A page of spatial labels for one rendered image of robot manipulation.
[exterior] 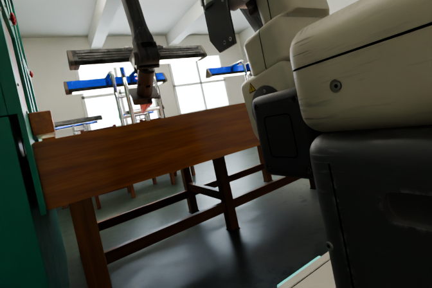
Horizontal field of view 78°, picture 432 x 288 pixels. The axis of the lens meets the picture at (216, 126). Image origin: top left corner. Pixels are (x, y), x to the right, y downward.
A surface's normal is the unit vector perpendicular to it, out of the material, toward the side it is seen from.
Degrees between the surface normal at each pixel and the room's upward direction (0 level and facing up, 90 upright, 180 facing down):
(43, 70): 90
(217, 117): 90
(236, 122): 90
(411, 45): 90
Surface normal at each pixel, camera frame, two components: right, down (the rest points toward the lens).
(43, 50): 0.51, -0.07
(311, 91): -0.84, 0.19
